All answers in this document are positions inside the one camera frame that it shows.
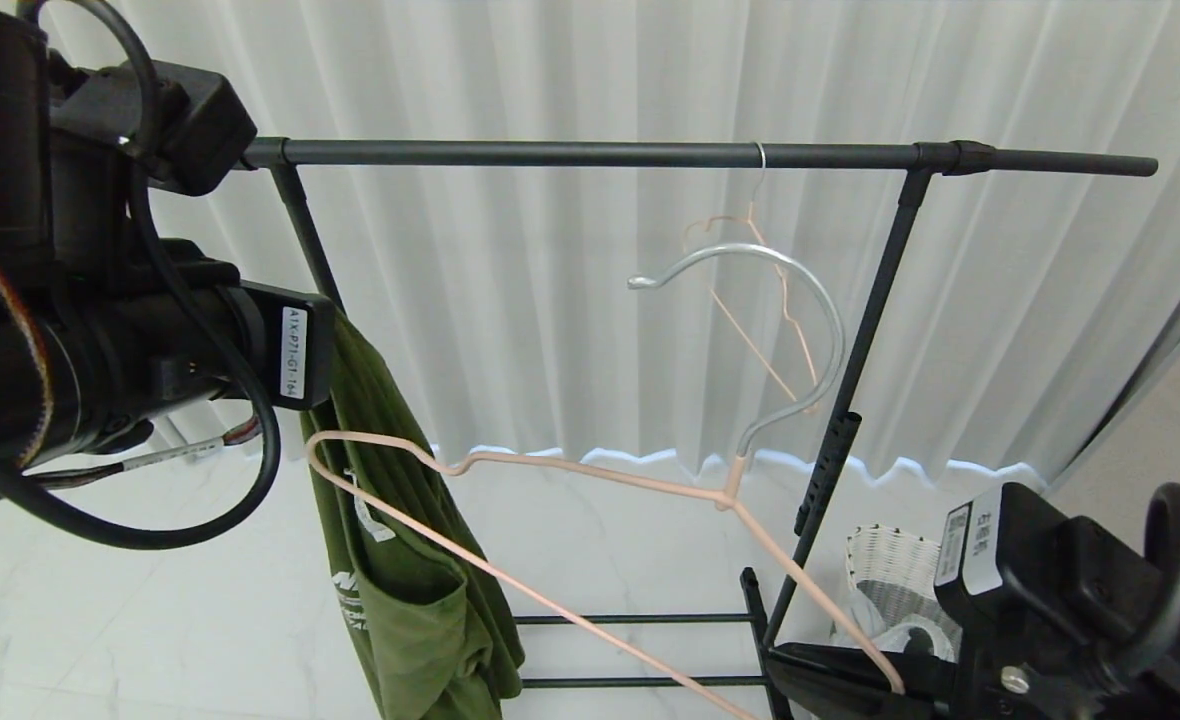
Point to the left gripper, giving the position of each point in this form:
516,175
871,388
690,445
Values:
110,380

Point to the white laundry basket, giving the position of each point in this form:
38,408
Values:
890,570

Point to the black clothes rack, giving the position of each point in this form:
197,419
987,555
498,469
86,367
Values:
550,153

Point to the pink clothes hanger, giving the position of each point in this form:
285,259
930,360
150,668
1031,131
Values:
731,493
759,170

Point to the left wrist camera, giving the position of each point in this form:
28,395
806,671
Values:
190,120

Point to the white curtain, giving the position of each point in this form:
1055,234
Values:
550,300

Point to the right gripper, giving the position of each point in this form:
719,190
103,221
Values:
1070,695

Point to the green shirt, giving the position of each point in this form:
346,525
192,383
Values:
420,620

